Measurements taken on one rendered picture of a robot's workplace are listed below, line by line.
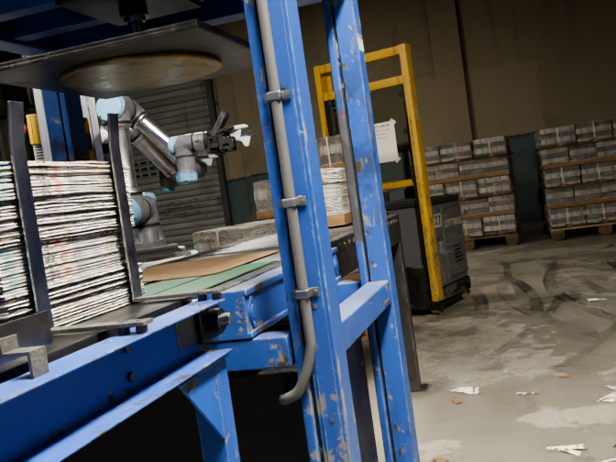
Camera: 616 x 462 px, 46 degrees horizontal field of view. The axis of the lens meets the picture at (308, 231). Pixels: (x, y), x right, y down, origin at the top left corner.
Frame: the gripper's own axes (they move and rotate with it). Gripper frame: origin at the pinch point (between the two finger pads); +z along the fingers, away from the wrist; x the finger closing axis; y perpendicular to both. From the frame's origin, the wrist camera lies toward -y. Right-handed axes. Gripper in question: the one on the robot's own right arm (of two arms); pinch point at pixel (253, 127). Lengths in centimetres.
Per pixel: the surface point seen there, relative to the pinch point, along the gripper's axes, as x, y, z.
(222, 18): 92, -9, 17
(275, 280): 131, 64, 33
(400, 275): -53, 64, 47
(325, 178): -4.8, 23.3, 25.8
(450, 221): -263, 28, 75
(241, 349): 145, 76, 29
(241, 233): -76, 34, -31
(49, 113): 84, 6, -39
